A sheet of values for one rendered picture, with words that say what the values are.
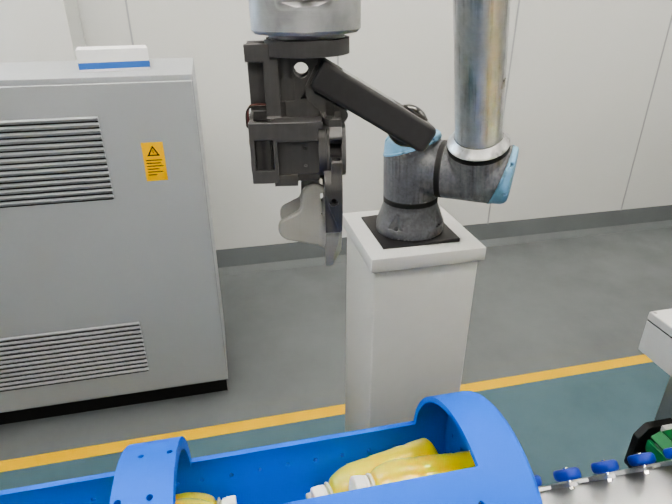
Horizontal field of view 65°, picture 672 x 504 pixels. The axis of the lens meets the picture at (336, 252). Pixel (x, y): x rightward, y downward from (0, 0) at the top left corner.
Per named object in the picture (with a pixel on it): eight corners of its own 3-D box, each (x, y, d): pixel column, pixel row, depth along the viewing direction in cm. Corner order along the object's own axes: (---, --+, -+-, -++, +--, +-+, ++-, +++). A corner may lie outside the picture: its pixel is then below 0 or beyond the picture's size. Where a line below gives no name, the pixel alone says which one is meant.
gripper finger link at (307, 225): (282, 265, 53) (276, 177, 49) (341, 263, 53) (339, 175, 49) (280, 280, 50) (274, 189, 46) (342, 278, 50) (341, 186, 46)
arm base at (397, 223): (368, 217, 157) (368, 185, 152) (428, 209, 160) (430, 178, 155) (387, 245, 140) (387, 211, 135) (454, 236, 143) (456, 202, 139)
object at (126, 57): (81, 68, 197) (76, 46, 193) (148, 65, 205) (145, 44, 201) (79, 72, 187) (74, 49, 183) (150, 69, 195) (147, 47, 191)
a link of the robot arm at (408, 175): (393, 181, 154) (394, 122, 146) (450, 188, 148) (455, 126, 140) (374, 200, 142) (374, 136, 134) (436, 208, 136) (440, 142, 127)
